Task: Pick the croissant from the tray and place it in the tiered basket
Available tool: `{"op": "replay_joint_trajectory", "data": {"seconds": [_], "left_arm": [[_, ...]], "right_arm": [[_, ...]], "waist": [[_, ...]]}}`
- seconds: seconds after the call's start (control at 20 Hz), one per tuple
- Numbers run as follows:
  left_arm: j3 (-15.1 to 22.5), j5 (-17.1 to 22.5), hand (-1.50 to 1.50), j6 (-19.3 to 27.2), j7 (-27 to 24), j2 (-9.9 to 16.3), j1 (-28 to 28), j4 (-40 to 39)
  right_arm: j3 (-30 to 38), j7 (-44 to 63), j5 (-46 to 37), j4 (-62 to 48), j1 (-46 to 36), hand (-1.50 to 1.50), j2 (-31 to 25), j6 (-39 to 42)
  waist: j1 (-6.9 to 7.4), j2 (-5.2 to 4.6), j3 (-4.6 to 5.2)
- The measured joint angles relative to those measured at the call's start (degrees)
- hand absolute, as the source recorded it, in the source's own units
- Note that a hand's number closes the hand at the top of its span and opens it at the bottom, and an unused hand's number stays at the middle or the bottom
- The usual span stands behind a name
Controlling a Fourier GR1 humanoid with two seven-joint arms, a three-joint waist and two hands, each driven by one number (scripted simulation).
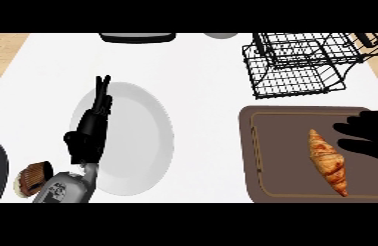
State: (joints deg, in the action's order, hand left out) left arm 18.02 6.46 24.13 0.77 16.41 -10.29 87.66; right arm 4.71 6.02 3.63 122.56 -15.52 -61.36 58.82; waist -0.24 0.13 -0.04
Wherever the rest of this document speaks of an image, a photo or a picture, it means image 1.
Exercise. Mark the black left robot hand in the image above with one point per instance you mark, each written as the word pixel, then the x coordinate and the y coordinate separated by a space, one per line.
pixel 89 133

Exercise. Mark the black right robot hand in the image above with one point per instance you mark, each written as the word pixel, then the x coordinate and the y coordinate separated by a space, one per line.
pixel 362 136

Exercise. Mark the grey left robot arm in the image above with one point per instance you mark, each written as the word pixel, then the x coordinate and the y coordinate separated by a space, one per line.
pixel 67 186

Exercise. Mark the golden brown croissant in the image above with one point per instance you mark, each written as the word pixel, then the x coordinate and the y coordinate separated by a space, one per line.
pixel 329 161

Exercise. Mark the brown rectangular tray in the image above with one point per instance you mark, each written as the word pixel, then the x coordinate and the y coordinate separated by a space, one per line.
pixel 296 156

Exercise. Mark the white oval plate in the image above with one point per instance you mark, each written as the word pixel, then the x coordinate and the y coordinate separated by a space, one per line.
pixel 131 140

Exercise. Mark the chocolate cupcake in white wrapper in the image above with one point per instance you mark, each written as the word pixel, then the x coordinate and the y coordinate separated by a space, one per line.
pixel 32 181

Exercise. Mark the dark round pan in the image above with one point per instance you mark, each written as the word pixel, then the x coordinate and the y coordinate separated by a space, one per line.
pixel 4 171

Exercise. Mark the black rimmed flat appliance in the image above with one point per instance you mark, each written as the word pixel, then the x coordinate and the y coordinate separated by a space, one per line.
pixel 138 37

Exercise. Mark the grey round object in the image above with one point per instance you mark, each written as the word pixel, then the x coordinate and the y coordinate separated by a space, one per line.
pixel 221 35

